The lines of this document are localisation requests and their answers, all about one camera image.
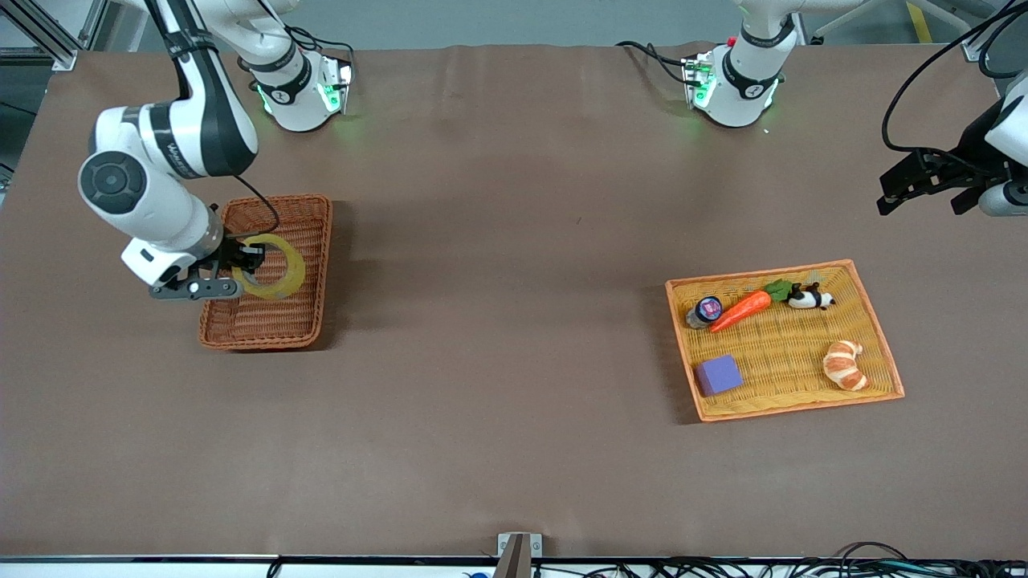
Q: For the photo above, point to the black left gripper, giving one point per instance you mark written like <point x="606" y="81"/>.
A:
<point x="960" y="163"/>

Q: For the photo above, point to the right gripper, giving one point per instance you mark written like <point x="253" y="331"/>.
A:
<point x="232" y="254"/>

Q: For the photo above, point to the yellow tape roll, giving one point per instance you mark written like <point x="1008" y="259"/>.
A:
<point x="295" y="273"/>

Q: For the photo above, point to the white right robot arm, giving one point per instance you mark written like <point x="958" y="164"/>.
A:
<point x="201" y="120"/>

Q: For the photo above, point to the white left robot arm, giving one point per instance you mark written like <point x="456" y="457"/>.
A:
<point x="747" y="72"/>

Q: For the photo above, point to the brown wicker basket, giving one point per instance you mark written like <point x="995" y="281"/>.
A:
<point x="273" y="321"/>

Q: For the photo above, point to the black white panda toy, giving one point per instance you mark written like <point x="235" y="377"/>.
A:
<point x="807" y="299"/>

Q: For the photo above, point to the toy croissant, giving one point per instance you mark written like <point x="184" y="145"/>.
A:
<point x="843" y="365"/>

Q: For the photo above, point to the yellow wicker tray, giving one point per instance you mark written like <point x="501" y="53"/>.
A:
<point x="787" y="353"/>

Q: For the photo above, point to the orange toy carrot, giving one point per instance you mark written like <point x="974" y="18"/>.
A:
<point x="743" y="309"/>

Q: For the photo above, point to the small jar blue lid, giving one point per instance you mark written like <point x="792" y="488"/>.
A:
<point x="707" y="311"/>

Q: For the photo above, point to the purple block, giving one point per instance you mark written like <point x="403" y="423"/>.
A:
<point x="719" y="375"/>

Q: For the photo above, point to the aluminium frame profile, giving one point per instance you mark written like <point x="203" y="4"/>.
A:
<point x="60" y="52"/>
<point x="970" y="46"/>

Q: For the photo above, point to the metal bracket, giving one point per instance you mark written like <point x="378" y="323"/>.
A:
<point x="514" y="558"/>

